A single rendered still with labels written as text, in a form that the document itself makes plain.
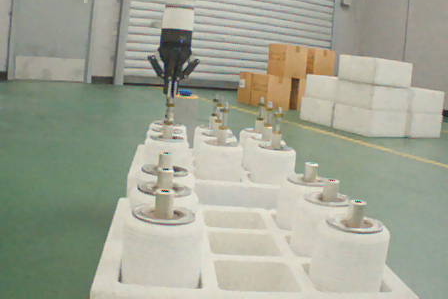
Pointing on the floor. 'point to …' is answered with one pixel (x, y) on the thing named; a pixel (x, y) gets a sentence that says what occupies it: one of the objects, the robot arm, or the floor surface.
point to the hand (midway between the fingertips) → (170, 89)
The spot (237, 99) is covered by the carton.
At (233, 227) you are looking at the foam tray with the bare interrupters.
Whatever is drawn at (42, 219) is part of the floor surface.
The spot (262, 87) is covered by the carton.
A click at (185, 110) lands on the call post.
